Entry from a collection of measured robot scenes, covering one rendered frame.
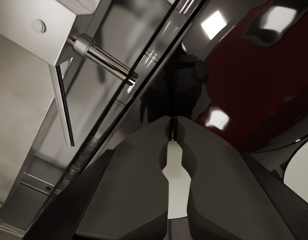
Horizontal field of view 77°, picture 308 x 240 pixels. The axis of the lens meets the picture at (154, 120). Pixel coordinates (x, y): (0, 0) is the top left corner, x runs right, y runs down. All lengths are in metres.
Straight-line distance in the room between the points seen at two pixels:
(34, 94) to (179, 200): 0.16
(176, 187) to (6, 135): 0.16
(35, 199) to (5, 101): 0.20
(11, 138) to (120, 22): 0.15
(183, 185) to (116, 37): 0.15
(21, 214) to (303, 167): 0.34
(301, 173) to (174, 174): 0.10
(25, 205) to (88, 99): 0.20
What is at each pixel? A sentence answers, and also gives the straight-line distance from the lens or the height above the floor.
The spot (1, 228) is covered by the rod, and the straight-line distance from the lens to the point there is 0.31.
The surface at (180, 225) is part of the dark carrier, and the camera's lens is 0.23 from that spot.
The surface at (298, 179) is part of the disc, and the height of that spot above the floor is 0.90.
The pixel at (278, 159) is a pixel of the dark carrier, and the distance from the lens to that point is 0.18.
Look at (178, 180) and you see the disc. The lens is 0.18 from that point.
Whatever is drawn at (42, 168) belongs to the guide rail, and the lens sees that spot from 0.31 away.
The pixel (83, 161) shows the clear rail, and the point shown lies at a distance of 0.17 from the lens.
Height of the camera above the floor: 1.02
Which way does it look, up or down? 60 degrees down
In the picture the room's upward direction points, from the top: 175 degrees counter-clockwise
